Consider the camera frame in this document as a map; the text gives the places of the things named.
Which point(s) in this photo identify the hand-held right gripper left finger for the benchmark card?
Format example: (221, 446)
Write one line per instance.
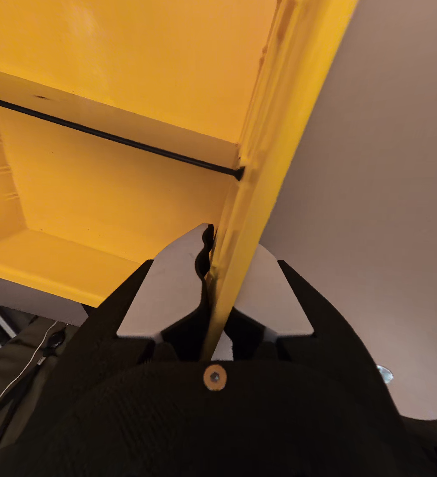
(166, 294)

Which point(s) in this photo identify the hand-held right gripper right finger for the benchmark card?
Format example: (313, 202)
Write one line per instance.
(274, 298)

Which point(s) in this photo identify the yellow plastic bin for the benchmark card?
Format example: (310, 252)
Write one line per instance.
(129, 56)

